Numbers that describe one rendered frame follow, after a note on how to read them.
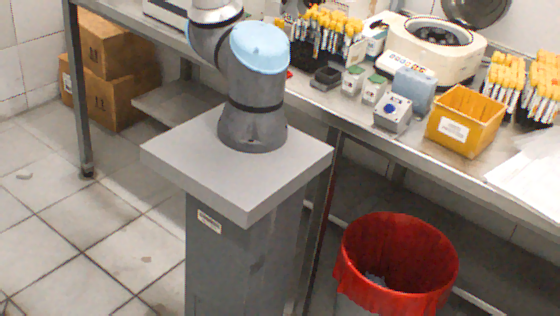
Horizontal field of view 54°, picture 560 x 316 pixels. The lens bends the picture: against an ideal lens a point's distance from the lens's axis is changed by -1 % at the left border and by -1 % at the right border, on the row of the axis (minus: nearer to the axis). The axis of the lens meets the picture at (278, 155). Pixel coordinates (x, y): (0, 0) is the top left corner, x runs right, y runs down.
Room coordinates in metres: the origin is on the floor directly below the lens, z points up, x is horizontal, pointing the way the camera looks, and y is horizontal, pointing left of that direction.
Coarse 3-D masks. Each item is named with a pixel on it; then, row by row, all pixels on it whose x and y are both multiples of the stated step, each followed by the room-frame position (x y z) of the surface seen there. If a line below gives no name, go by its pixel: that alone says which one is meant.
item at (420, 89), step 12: (396, 72) 1.28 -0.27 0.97; (408, 72) 1.28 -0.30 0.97; (396, 84) 1.28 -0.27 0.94; (408, 84) 1.26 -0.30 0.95; (420, 84) 1.24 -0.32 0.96; (432, 84) 1.23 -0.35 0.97; (408, 96) 1.26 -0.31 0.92; (420, 96) 1.24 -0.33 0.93; (432, 96) 1.26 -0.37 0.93; (420, 108) 1.23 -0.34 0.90
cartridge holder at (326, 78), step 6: (318, 72) 1.34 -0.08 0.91; (324, 72) 1.37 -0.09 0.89; (330, 72) 1.38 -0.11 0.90; (336, 72) 1.37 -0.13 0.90; (318, 78) 1.34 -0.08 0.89; (324, 78) 1.33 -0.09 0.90; (330, 78) 1.32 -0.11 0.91; (336, 78) 1.34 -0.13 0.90; (312, 84) 1.32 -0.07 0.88; (318, 84) 1.31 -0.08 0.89; (324, 84) 1.32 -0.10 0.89; (330, 84) 1.32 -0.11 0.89; (336, 84) 1.34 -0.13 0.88; (324, 90) 1.30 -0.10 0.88
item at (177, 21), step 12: (144, 0) 1.64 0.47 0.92; (156, 0) 1.61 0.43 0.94; (168, 0) 1.58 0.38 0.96; (180, 0) 1.55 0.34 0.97; (252, 0) 1.67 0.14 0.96; (264, 0) 1.72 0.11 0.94; (144, 12) 1.64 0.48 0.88; (156, 12) 1.61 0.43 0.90; (168, 12) 1.58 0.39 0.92; (180, 12) 1.56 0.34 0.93; (252, 12) 1.67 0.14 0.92; (168, 24) 1.59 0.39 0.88; (180, 24) 1.55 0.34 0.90
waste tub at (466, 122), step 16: (448, 96) 1.21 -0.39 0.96; (464, 96) 1.23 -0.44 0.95; (480, 96) 1.21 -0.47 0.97; (432, 112) 1.14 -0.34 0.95; (448, 112) 1.12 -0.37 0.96; (464, 112) 1.22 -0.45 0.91; (480, 112) 1.20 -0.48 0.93; (496, 112) 1.18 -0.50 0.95; (432, 128) 1.14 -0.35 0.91; (448, 128) 1.11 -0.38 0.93; (464, 128) 1.09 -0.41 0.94; (480, 128) 1.07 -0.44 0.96; (496, 128) 1.15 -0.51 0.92; (448, 144) 1.11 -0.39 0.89; (464, 144) 1.09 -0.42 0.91; (480, 144) 1.08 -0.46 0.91
